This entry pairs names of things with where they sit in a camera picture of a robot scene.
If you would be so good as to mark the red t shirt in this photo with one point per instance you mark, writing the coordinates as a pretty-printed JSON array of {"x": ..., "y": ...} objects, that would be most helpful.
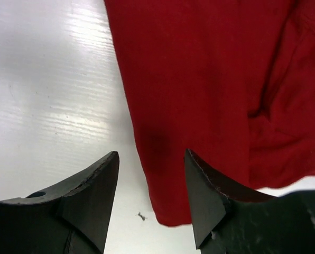
[{"x": 234, "y": 81}]

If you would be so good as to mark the small dark lint speck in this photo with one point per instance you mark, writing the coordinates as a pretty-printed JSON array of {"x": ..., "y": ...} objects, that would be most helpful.
[{"x": 143, "y": 217}]

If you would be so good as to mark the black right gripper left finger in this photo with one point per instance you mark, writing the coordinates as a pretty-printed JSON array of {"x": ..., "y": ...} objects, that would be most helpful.
[{"x": 71, "y": 216}]

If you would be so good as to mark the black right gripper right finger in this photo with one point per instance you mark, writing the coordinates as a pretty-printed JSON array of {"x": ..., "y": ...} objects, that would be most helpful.
[{"x": 228, "y": 217}]

